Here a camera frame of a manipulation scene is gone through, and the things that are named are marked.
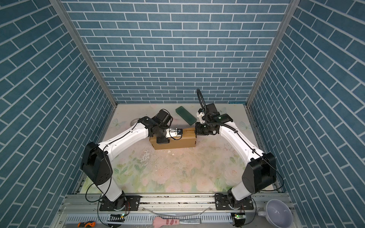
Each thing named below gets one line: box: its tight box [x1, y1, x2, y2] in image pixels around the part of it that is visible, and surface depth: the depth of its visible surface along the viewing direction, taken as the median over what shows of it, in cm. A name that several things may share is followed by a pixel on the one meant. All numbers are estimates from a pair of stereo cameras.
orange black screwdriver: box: [77, 221, 97, 228], surface depth 68 cm
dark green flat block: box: [175, 105, 197, 126], surface depth 113 cm
